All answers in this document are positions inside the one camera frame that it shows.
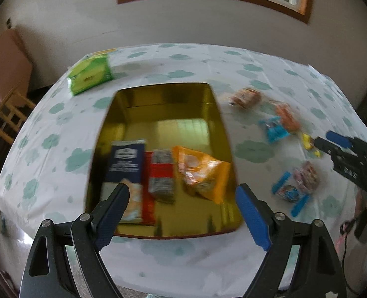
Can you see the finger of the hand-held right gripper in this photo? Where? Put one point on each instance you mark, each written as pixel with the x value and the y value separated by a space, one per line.
pixel 326 146
pixel 338 139

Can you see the clear packet with orange print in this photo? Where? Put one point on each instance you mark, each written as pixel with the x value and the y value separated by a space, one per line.
pixel 306 173

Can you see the brown tin box gold inside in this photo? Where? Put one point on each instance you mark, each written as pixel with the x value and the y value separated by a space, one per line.
pixel 171 124

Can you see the dark blue snack packet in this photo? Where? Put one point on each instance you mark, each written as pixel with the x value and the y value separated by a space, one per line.
pixel 126 161

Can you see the red snack packet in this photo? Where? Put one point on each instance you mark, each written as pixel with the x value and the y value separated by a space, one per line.
pixel 147 201

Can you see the clear nut brittle packet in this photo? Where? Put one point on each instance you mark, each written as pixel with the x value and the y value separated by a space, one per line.
pixel 245 97

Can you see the green tissue pack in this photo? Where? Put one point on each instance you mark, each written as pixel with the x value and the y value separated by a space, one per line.
pixel 88 74

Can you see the clear orange fried snack packet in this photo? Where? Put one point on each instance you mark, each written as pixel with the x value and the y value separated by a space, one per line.
pixel 287 116

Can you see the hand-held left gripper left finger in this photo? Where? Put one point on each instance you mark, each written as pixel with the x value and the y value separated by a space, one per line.
pixel 110 220

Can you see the black wall socket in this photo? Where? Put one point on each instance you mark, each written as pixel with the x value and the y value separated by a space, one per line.
pixel 9 22

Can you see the wooden chair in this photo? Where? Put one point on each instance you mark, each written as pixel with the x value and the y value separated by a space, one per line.
pixel 11 115

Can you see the small light blue snack packet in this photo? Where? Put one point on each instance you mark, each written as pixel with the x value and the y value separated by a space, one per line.
pixel 275 128

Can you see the cardboard box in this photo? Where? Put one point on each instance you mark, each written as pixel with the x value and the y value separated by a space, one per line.
pixel 6 65

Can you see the orange yellow snack packet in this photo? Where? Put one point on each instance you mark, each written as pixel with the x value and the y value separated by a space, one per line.
pixel 202 173

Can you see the sesame bar with red band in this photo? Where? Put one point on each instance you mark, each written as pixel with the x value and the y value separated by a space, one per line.
pixel 161 177

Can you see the small yellow candy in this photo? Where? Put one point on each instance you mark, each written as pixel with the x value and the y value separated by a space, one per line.
pixel 309 142

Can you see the blue round cookie packet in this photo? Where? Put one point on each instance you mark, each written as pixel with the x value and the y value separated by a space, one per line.
pixel 289 192

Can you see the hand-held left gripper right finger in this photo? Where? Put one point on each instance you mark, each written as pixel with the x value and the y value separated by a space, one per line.
pixel 253 220

